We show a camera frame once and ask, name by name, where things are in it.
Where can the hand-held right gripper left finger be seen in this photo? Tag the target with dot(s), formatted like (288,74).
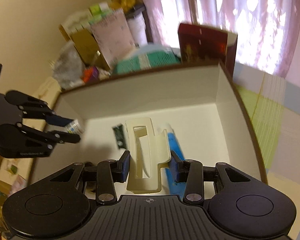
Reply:
(123,166)

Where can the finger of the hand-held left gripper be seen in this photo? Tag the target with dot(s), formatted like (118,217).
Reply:
(58,120)
(65,138)

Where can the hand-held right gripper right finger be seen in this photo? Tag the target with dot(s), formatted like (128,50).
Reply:
(175,167)

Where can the small white bottle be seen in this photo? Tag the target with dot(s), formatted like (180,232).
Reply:
(76,127)

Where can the cream hair claw clip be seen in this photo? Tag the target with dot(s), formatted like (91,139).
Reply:
(142,155)

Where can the blue toothpaste tube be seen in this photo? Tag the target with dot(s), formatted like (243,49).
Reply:
(173,142)

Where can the dark green tube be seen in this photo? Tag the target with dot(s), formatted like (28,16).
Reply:
(119,137)

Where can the dark brown hair scrunchie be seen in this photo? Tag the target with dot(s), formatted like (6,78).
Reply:
(89,164)

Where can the brown cardboard box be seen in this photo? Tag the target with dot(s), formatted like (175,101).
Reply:
(190,97)

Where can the crumpled plastic bag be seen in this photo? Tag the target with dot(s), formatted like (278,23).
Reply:
(67,67)

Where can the tan cardboard carton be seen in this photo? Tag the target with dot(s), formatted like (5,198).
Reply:
(86,45)

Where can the white chair back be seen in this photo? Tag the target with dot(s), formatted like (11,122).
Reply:
(72,21)

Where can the pink and white package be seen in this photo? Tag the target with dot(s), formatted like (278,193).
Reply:
(112,35)

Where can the teal tissue package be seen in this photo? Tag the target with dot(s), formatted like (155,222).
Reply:
(150,57)

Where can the green tissue packs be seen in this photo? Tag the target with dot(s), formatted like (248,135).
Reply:
(98,11)

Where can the white bucket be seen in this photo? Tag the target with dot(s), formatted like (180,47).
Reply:
(137,30)

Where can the red gift box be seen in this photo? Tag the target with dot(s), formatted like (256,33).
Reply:
(202,45)

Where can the yellow plastic bag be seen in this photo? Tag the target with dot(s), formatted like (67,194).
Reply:
(122,2)

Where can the pink lace curtain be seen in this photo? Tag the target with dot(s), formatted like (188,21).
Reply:
(215,17)

